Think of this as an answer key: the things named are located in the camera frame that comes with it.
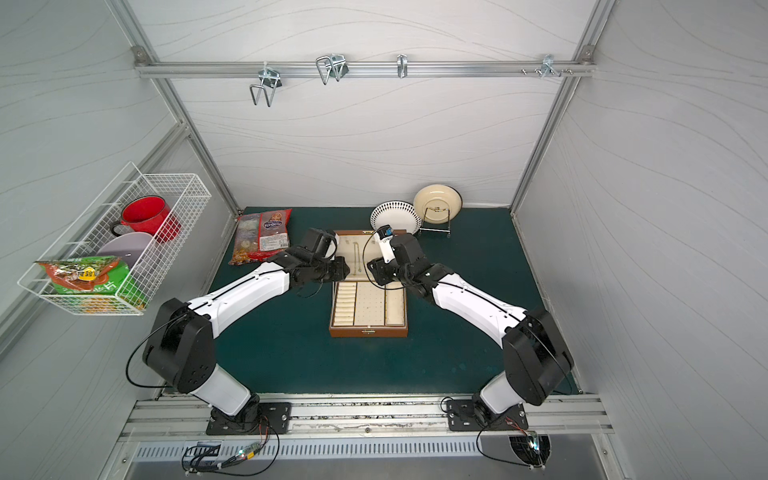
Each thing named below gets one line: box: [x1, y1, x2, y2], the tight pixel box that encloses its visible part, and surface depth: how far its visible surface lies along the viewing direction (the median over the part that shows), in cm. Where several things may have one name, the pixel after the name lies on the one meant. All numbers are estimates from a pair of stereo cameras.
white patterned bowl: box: [370, 200, 422, 235], surface depth 121 cm
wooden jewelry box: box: [329, 230, 409, 338], surface depth 88 cm
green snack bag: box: [34, 256, 147, 313], surface depth 55 cm
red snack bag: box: [228, 208, 292, 265], surface depth 109 cm
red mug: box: [111, 195, 182, 243], surface depth 67 cm
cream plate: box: [413, 184, 463, 224], surface depth 106 cm
